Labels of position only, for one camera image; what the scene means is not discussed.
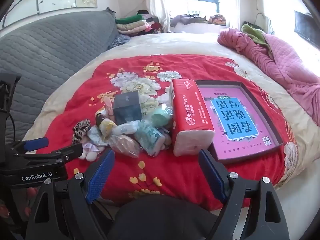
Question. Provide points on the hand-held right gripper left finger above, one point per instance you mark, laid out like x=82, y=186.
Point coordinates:
x=100, y=176

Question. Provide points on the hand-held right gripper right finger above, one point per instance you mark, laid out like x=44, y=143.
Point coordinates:
x=212, y=177

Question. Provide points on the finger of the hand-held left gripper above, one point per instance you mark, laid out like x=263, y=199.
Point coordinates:
x=35, y=143
x=65, y=153

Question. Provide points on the beige teddy bear purple dress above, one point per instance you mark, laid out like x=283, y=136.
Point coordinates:
x=90, y=155

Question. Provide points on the dark tray with pink print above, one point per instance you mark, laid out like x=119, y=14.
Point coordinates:
x=225, y=150

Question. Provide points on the yellow white snack packet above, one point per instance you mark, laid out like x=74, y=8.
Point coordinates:
x=106, y=125

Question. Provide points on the green ball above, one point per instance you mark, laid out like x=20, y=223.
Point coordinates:
x=160, y=118

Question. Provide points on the person's left hand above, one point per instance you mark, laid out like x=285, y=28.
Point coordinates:
x=32, y=192

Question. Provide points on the leopard print scrunchie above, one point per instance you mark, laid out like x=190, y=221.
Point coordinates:
x=81, y=130

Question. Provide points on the white floral cloth scrunchie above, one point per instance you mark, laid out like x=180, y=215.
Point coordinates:
x=93, y=135

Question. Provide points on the plastic bag with beige item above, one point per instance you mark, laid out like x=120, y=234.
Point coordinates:
x=123, y=145

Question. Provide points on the red floral blanket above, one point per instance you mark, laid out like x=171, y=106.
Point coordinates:
x=150, y=170

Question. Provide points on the pink rolled sock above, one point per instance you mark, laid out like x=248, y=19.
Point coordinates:
x=109, y=107

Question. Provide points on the teal tissue pack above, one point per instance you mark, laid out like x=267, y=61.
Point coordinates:
x=150, y=136

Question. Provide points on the red tissue pack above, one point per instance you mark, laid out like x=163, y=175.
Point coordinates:
x=190, y=110

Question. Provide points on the dark blue box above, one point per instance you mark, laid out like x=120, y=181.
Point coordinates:
x=126, y=110

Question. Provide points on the blue floral pillow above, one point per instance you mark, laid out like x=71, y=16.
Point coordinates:
x=120, y=41

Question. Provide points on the cream bed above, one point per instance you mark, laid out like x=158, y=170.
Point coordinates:
x=187, y=45

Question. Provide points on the pink quilt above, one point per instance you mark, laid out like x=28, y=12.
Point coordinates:
x=287, y=62

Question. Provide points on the stack of folded clothes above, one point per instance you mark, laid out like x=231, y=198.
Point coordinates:
x=132, y=26

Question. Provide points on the green cloth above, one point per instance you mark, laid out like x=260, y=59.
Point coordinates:
x=252, y=33

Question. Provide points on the colourful patterned cloth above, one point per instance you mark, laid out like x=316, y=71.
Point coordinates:
x=217, y=18

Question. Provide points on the grey purple clothes pile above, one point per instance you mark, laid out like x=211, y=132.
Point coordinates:
x=187, y=19

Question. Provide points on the white standing fan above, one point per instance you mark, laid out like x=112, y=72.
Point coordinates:
x=268, y=22

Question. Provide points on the white curtain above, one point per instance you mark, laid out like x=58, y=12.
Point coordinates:
x=156, y=5

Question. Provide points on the black wall television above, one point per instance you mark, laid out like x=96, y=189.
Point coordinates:
x=305, y=27

